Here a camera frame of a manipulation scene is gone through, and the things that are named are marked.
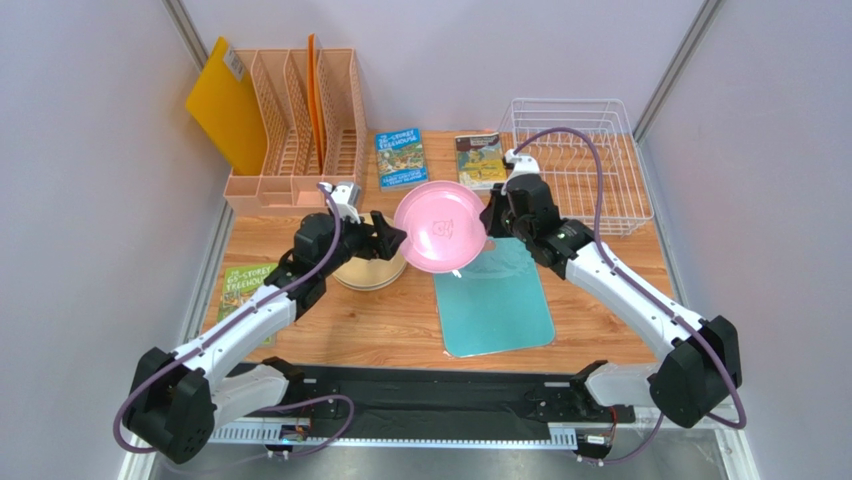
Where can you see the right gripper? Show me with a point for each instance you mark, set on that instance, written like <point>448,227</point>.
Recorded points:
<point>502,214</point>

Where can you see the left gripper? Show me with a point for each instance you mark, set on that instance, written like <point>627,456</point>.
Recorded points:
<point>390,239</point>

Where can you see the yellow plate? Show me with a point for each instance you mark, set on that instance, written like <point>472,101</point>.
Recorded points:
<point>369,275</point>

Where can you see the pink plate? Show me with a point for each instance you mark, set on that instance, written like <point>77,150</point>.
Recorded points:
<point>444,231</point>

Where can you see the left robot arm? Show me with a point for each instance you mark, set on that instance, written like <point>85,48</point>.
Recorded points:
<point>179,398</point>

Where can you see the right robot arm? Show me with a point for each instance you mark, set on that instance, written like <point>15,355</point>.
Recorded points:
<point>697,363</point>

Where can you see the yellow cover book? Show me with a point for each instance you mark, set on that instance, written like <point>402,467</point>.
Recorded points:
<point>479,160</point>

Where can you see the blue treehouse book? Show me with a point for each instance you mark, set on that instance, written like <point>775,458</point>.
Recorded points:
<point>401,159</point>

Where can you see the teal cutting board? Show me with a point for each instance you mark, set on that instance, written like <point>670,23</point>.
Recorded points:
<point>495,304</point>

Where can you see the pink file organizer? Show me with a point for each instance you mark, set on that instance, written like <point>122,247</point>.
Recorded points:
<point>287,184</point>

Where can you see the green treehouse book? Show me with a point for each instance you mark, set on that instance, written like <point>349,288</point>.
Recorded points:
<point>239,285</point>

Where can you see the orange folder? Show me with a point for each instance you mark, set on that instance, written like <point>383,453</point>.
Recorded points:
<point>314,100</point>

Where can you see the yellow cutting board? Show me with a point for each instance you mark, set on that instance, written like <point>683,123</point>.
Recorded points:
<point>223,102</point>

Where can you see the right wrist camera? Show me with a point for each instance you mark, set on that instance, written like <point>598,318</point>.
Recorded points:
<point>520,164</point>

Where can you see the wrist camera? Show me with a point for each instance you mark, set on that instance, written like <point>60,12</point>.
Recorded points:
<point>520,164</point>
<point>344,196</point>

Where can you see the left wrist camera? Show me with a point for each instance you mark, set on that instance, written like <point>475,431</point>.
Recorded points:
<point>344,196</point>

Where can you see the white wire dish rack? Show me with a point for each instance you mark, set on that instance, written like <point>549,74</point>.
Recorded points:
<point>609,196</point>

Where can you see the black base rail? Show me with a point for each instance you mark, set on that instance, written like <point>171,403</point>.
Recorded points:
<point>426,404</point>

